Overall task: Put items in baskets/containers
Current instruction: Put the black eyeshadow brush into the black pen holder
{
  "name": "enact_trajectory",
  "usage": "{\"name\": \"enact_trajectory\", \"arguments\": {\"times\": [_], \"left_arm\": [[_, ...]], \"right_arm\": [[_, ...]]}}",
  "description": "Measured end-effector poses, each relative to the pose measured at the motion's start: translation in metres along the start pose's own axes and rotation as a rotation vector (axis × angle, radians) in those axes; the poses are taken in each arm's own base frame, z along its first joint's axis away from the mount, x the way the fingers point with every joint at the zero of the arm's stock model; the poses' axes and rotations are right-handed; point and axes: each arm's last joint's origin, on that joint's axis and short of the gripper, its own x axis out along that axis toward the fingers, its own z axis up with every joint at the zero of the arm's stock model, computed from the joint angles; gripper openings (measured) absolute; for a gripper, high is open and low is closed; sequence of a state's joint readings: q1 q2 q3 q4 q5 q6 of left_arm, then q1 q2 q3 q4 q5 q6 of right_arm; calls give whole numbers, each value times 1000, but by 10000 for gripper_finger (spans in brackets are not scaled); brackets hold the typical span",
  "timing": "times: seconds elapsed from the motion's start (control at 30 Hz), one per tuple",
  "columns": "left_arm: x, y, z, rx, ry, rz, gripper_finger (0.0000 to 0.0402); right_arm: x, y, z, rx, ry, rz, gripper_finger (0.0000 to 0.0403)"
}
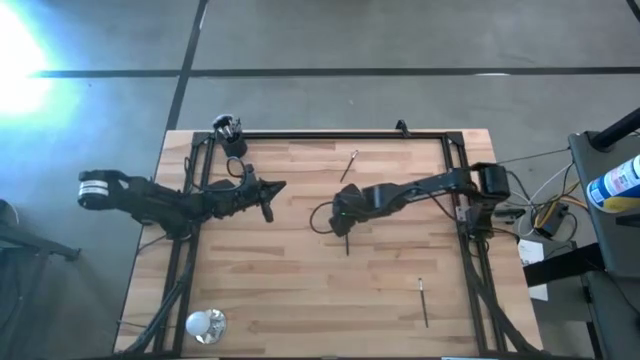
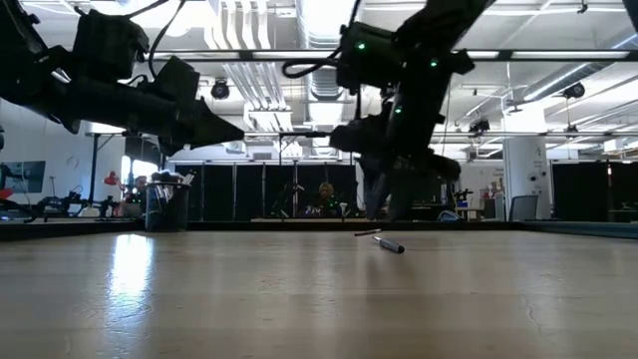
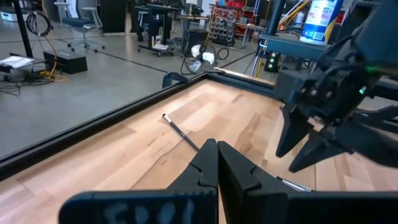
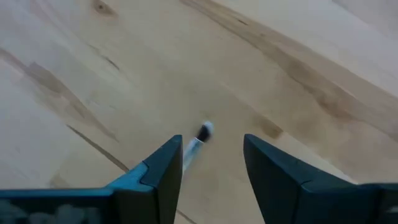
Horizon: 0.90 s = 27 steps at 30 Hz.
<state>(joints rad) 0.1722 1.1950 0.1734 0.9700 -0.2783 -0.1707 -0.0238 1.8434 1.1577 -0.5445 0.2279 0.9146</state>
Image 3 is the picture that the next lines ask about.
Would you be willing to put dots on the round floor fan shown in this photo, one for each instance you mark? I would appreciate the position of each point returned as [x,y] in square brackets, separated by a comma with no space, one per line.
[199,59]

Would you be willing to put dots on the grey office chair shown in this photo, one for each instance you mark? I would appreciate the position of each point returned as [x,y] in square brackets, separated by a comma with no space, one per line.
[76,21]

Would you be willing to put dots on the grey frame beam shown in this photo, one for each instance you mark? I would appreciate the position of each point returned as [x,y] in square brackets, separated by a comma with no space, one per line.
[289,45]

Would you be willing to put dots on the black corner clamp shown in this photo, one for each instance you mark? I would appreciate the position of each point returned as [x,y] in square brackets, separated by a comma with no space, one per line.
[169,77]

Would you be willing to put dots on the tall black cabinet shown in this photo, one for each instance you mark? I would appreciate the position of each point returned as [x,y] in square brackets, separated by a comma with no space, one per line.
[113,15]

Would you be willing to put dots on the small white bottle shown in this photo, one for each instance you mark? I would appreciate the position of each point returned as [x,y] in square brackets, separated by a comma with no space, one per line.
[299,20]

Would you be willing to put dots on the black table frame rail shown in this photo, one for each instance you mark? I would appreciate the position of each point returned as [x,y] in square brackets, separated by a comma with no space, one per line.
[77,133]

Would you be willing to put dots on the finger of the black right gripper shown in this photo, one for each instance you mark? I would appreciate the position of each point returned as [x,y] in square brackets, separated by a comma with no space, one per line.
[317,149]
[292,130]

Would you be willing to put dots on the black standing desk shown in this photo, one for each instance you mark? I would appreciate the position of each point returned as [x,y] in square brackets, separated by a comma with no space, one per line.
[22,31]

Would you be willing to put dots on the red parts rack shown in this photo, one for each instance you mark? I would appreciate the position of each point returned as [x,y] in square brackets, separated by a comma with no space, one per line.
[222,28]

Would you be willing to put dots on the white paper tray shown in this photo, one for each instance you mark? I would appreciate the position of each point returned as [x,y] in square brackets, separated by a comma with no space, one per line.
[15,61]

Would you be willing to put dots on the blue and white container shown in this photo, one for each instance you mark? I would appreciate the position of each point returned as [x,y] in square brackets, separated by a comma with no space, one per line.
[320,18]

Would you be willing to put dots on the black camera stand pole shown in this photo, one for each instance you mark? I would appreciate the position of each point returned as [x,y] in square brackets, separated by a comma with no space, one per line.
[276,15]

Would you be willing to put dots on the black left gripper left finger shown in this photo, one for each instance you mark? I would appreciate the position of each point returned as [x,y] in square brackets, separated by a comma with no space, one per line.
[192,205]

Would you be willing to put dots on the black wheeled desk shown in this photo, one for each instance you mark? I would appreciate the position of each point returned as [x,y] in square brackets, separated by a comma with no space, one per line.
[155,18]

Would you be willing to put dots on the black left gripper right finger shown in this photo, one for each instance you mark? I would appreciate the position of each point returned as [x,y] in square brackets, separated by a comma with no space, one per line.
[252,205]

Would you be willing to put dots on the black computer tower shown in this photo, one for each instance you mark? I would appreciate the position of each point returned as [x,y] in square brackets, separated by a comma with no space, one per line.
[197,39]

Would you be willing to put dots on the black box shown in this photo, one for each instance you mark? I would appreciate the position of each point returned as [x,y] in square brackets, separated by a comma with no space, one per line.
[68,62]

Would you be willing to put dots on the small grey table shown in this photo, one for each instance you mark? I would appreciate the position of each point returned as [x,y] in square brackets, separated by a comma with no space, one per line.
[248,27]

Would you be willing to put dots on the dark pen with silver end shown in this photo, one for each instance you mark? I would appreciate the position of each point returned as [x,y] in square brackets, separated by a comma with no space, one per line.
[180,132]
[295,185]

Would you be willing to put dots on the black power strip with lights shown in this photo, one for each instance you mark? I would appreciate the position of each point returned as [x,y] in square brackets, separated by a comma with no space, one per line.
[271,62]

